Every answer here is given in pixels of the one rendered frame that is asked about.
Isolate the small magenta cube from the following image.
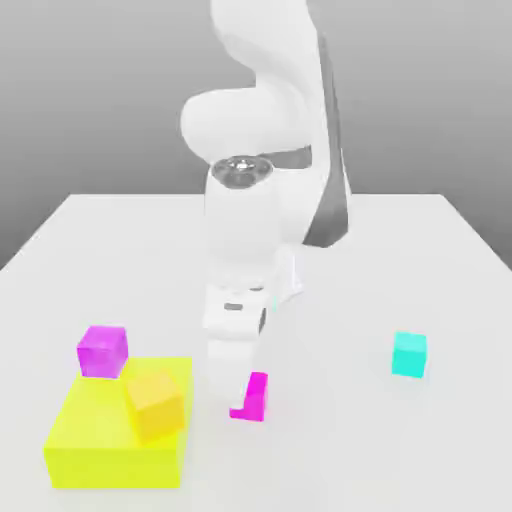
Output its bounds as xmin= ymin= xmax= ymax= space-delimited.
xmin=228 ymin=371 xmax=270 ymax=424

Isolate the large yellow box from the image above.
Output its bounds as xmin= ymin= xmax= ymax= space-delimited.
xmin=42 ymin=356 xmax=194 ymax=490

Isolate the small orange cube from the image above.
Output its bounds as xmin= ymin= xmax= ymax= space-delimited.
xmin=125 ymin=369 xmax=186 ymax=442

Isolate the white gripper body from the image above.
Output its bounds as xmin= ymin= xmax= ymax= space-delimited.
xmin=206 ymin=336 xmax=258 ymax=410

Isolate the small purple cube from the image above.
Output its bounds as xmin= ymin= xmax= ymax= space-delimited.
xmin=76 ymin=325 xmax=130 ymax=380

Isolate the small cyan cube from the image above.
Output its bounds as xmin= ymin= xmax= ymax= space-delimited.
xmin=390 ymin=330 xmax=429 ymax=380

